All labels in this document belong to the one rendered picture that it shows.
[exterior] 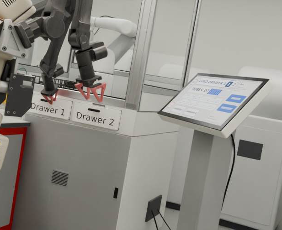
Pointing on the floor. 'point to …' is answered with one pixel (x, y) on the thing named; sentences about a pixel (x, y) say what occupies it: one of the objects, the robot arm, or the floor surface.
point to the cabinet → (91, 178)
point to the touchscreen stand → (205, 181)
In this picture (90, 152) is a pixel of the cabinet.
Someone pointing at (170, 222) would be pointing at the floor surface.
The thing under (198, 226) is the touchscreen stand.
